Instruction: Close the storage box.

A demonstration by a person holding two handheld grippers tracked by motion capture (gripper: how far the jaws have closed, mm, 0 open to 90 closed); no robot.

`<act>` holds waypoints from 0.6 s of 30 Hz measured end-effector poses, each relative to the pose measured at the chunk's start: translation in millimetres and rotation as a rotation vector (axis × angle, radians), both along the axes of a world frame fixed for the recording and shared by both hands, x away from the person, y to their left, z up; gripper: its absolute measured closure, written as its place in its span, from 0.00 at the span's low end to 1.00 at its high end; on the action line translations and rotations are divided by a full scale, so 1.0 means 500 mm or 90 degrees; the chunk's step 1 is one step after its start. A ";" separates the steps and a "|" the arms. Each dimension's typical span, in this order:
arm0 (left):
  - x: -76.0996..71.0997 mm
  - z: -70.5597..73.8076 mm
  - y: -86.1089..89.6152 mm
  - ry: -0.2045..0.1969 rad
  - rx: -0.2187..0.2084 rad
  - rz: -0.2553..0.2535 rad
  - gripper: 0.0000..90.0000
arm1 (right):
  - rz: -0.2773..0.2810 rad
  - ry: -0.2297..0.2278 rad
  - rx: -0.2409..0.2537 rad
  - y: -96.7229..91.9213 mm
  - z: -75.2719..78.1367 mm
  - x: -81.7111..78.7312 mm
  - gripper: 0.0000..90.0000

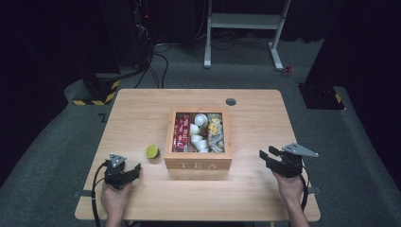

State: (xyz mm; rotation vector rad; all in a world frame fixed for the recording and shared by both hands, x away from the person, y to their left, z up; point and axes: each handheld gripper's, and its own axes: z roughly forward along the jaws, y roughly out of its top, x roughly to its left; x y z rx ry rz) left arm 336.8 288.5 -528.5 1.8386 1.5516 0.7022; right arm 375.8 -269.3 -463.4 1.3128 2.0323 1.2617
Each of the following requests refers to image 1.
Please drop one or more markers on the grey tape strip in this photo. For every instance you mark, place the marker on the grey tape strip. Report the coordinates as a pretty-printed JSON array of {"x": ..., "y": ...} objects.
[
  {"x": 82, "y": 193},
  {"x": 314, "y": 190}
]

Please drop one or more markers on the stack of red packets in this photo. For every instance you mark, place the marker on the stack of red packets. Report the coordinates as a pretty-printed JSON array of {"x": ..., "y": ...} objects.
[{"x": 181, "y": 132}]

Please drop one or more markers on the green lime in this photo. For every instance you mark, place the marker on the green lime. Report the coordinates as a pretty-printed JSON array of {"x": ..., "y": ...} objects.
[{"x": 152, "y": 151}]

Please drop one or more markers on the pile of silver sachets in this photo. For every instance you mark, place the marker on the pile of silver sachets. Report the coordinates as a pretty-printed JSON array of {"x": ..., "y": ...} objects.
[{"x": 217, "y": 142}]

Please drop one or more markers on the black yellow striped stand base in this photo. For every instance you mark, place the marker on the black yellow striped stand base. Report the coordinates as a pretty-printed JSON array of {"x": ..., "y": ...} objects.
[{"x": 101, "y": 93}]

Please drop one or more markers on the dark equipment rack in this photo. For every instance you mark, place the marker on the dark equipment rack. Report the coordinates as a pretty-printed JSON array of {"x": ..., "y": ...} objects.
[{"x": 142, "y": 31}]

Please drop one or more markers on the yellow sachet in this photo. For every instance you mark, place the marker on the yellow sachet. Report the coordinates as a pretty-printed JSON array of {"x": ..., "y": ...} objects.
[{"x": 214, "y": 126}]

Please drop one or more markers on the white metal stand frame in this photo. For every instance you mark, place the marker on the white metal stand frame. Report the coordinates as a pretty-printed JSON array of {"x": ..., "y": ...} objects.
[{"x": 244, "y": 21}]

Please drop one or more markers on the wooden tea box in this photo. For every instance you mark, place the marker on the wooden tea box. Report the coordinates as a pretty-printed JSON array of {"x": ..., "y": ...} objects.
[{"x": 198, "y": 162}]

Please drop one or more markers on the small red clip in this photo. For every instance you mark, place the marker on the small red clip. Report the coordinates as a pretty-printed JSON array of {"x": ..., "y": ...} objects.
[{"x": 286, "y": 71}]

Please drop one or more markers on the person's left hand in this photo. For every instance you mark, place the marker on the person's left hand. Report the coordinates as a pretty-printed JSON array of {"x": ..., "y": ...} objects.
[{"x": 114, "y": 200}]

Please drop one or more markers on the black stand base yellow mark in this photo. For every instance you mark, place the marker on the black stand base yellow mark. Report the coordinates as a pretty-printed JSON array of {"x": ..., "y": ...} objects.
[{"x": 320, "y": 96}]

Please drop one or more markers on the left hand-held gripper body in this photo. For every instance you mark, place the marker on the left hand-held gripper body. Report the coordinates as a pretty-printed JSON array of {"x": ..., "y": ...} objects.
[{"x": 115, "y": 175}]

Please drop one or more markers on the grey table grommet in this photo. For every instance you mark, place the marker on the grey table grommet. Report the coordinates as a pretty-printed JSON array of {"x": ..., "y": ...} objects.
[{"x": 230, "y": 101}]

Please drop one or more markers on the person's right hand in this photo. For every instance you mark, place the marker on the person's right hand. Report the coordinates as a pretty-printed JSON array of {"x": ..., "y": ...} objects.
[{"x": 291, "y": 189}]

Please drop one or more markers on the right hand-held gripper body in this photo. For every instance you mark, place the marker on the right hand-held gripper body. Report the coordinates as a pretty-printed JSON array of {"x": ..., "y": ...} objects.
[{"x": 291, "y": 165}]

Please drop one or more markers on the white capsule with swirl lid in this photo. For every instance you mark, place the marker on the white capsule with swirl lid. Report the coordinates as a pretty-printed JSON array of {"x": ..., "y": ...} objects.
[{"x": 200, "y": 119}]

